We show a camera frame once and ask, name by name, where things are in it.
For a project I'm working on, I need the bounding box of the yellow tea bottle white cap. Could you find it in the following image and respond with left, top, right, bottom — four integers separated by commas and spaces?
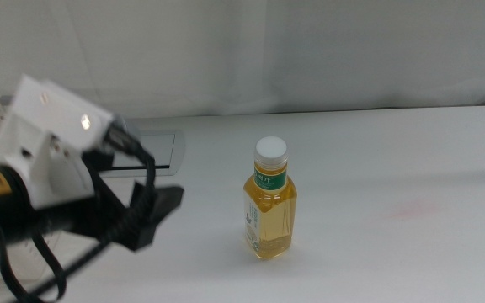
242, 136, 298, 260

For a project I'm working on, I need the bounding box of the white backdrop curtain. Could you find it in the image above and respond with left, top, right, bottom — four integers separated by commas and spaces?
0, 0, 485, 120

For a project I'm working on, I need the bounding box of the silver table cable hatch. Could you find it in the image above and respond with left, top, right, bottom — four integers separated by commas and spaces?
99, 129, 187, 178

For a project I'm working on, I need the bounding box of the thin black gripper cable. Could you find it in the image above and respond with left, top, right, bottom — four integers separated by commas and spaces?
0, 212, 67, 303

